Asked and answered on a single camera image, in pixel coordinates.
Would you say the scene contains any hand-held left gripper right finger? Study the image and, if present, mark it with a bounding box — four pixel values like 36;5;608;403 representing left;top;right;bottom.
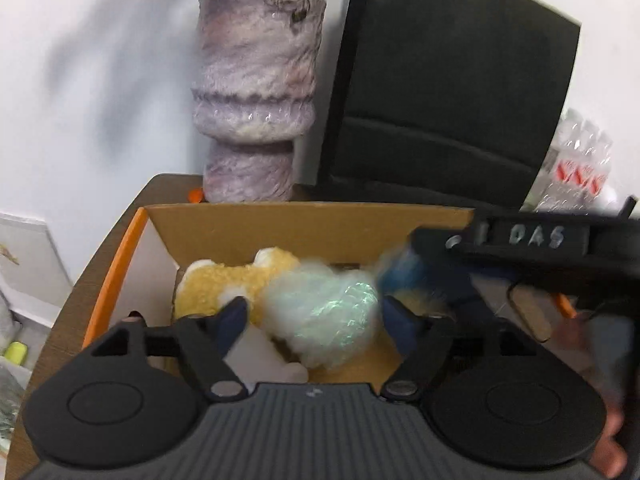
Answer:
380;296;546;403

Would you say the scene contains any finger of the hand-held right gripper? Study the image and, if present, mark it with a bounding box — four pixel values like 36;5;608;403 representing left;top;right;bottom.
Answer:
377;227;493;318

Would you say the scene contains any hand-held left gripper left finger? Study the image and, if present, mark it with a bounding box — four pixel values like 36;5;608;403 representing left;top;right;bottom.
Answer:
82;296;251;403

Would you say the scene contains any white fluffy iridescent ball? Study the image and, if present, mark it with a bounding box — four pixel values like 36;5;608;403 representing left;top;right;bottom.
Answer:
262;252;383;371

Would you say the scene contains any red cardboard box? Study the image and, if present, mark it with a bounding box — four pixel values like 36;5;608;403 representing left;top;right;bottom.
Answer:
82;202;576;396

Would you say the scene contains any wooden desktop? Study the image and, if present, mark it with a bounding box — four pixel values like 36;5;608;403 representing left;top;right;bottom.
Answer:
9;172;531;467

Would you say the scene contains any person's right hand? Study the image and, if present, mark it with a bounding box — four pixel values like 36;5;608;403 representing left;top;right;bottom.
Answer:
592;400;628;478

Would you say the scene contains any yellow plush toy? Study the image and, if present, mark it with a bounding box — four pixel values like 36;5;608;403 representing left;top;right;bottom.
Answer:
172;246;311;393

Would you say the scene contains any shrink-wrapped water bottle pack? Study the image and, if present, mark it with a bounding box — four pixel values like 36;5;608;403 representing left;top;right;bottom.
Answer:
520;107;631;213

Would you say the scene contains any black paper bag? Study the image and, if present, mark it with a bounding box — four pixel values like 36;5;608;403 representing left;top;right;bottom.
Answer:
316;0;583;211

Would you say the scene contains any white canvas panel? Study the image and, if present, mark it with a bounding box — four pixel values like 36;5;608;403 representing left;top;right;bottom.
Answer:
0;212;71;328

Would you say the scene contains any purple marbled vase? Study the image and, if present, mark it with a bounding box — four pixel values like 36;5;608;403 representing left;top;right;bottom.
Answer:
191;0;328;204

